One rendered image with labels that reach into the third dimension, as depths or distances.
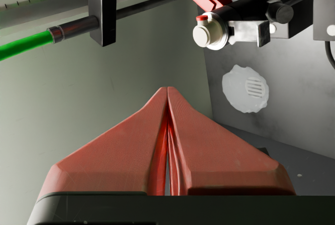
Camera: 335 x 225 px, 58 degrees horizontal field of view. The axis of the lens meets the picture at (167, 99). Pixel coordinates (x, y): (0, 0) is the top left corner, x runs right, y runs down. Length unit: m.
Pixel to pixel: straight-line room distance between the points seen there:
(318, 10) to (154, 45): 0.31
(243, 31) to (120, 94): 0.34
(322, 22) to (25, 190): 0.44
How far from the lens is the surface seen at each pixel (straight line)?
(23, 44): 0.35
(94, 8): 0.39
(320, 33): 0.34
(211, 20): 0.23
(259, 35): 0.20
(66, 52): 0.47
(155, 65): 0.56
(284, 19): 0.25
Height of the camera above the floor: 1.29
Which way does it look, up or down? 34 degrees down
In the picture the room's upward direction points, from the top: 120 degrees counter-clockwise
